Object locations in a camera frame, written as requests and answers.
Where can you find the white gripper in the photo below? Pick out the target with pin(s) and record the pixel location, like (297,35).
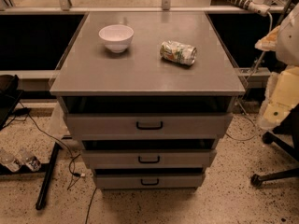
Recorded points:
(289,44)

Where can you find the grey bottom drawer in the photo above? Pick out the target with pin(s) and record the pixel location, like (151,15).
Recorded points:
(149,181)

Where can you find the grey drawer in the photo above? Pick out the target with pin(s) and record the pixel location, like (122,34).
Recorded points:
(85,127)
(149,181)
(151,158)

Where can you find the grey top drawer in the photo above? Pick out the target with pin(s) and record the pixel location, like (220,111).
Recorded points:
(85,127)

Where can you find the grey drawer cabinet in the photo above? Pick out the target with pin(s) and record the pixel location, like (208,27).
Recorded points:
(95,80)

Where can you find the grey middle drawer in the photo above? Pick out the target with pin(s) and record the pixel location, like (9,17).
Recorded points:
(151,158)

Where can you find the black office chair base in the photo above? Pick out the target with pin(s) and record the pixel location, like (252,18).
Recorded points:
(282,145)

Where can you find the white power strip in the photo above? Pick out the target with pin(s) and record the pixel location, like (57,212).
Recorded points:
(256,6)

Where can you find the crushed soda can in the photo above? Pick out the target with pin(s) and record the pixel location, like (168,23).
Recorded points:
(177,52)

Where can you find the white bowl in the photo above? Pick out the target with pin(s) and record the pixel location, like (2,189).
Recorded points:
(116,38)

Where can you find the black metal floor stand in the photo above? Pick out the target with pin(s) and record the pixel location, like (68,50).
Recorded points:
(46,168)

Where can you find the right clear water bottle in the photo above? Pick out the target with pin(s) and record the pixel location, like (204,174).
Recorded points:
(30,160)

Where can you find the clear water bottle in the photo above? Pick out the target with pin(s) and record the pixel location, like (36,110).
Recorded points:
(30,160)
(9,161)

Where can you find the black bag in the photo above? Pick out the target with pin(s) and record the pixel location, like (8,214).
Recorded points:
(9,96)

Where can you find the left clear water bottle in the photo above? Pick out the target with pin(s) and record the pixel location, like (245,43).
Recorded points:
(9,161)

